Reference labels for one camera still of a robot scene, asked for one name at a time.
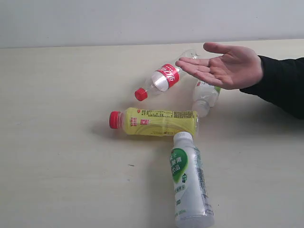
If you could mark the clear cola bottle red label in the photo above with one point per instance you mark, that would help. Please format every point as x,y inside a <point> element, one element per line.
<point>164,77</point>

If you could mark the white fruit label bottle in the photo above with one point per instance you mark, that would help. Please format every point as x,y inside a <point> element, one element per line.
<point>205,97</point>

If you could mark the yellow label bottle red cap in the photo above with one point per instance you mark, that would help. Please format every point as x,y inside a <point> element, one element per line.
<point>136,121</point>

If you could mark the person's open bare hand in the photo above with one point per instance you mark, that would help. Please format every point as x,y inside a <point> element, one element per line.
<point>236,67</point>

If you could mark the black sleeved forearm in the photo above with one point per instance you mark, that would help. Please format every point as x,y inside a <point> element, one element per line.
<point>282,84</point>

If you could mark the white green yogurt drink bottle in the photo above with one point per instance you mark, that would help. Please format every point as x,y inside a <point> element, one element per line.
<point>192,207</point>

